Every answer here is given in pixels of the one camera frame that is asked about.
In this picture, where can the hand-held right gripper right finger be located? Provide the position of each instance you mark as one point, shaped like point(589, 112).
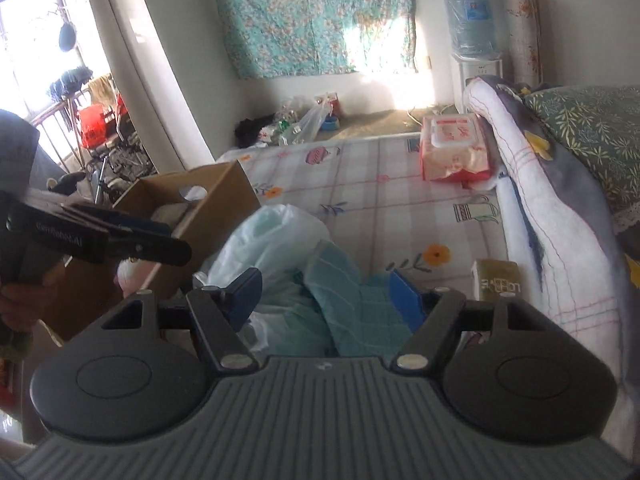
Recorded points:
point(406, 300)

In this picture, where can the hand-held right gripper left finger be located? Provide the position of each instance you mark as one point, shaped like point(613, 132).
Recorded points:
point(245, 300)

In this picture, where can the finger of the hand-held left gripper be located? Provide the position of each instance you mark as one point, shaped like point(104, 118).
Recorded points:
point(160, 251)
point(125, 220)

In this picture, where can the white plastic bag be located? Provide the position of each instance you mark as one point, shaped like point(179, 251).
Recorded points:
point(270, 240)

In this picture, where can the teal towel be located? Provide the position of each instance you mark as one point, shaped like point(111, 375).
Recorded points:
point(340, 305)

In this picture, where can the brown cardboard box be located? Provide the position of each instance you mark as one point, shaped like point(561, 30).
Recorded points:
point(220, 200)

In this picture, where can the person's left forearm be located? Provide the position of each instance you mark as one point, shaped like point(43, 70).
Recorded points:
point(15, 155)

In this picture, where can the person's left hand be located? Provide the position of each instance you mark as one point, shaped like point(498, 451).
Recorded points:
point(27, 302)

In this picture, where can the small olive cardboard box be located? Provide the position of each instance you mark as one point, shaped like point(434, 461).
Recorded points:
point(495, 280)

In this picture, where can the red plastic basket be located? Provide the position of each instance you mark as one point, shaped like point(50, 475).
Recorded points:
point(95, 122)

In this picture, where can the plaid bed sheet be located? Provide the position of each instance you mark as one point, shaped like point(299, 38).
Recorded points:
point(375, 200)

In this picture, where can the metal balcony railing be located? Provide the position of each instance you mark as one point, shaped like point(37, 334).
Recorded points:
point(55, 125)

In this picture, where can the dark blue hanging clothes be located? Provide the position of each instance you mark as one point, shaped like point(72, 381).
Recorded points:
point(70, 82)

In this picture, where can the black bag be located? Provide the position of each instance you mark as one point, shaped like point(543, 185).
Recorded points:
point(250, 132)

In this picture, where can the white quilt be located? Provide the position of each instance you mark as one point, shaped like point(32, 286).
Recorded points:
point(550, 240)

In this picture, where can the red wet wipes pack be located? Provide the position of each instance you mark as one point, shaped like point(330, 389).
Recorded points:
point(452, 150)

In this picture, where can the clear plastic bag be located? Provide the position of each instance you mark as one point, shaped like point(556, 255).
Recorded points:
point(305, 122)

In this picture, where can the blue bowl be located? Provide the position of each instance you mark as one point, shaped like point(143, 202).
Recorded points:
point(330, 124)

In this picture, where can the dark hanging pouch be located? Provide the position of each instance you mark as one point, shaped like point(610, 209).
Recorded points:
point(66, 36)

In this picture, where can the red and white packet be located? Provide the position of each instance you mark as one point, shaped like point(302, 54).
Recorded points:
point(335, 105)

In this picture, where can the grey blanket with yellow flower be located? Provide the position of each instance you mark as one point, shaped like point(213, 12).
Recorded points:
point(580, 180)

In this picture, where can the white water dispenser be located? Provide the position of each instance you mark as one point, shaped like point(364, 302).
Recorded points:
point(475, 85)

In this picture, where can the green floral pillow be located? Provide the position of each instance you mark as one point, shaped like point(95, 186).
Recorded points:
point(595, 130)

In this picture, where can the teal floral curtain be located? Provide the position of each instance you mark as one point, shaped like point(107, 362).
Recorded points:
point(310, 15)

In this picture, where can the blue water jug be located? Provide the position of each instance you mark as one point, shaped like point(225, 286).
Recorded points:
point(472, 22)

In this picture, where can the rolled floral mat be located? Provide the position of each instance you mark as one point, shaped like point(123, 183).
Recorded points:
point(522, 35)

